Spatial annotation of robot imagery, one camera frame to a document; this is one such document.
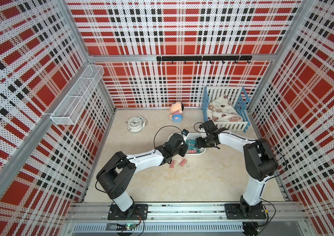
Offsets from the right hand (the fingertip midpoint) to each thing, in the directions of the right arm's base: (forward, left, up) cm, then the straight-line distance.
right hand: (201, 143), depth 95 cm
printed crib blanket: (+33, -19, -2) cm, 38 cm away
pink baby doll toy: (+29, +16, +4) cm, 33 cm away
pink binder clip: (-13, +19, -3) cm, 24 cm away
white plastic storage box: (+2, +6, -2) cm, 7 cm away
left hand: (-2, +10, +5) cm, 12 cm away
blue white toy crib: (+37, -34, +5) cm, 50 cm away
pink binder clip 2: (-12, +13, -3) cm, 17 cm away
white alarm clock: (+16, +46, +1) cm, 48 cm away
